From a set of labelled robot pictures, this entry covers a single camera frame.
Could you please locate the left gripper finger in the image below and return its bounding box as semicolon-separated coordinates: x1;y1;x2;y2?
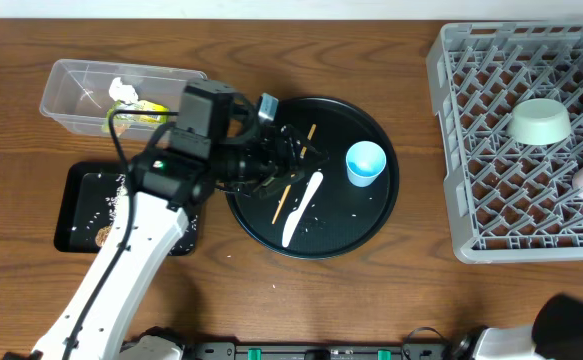
280;125;329;163
255;173;296;199

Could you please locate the wooden chopstick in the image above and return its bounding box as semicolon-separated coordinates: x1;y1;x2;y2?
271;123;318;226

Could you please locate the white plastic knife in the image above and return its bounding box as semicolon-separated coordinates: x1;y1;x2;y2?
282;171;324;248

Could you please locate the blue plastic cup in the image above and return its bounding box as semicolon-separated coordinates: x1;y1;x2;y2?
345;141;387;187

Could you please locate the yellow snack wrapper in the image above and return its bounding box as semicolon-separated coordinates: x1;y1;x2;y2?
101;100;170;136

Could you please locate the white tissue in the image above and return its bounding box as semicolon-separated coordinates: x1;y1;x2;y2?
108;77;139;104

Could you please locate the mint green bowl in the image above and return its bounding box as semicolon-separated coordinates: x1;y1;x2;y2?
506;98;572;146

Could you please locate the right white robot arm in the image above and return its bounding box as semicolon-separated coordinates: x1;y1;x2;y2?
448;293;583;360

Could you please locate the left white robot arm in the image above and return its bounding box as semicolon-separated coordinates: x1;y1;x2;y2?
29;79;328;360

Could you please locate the grey dishwasher rack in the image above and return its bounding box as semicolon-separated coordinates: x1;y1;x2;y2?
426;21;583;264

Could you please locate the round black tray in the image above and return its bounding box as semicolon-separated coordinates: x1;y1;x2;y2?
227;97;399;259

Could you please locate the pile of white rice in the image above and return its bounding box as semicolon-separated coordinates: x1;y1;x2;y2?
85;173;127;226

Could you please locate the clear plastic bin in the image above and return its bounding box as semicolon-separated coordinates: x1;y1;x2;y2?
40;59;206;137

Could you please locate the brown shiitake mushroom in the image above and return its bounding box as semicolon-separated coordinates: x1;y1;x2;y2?
95;225;111;247

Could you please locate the black rectangular tray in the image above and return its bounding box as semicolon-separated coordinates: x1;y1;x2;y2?
53;161;202;257

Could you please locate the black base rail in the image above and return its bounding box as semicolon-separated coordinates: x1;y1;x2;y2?
117;327;472;360

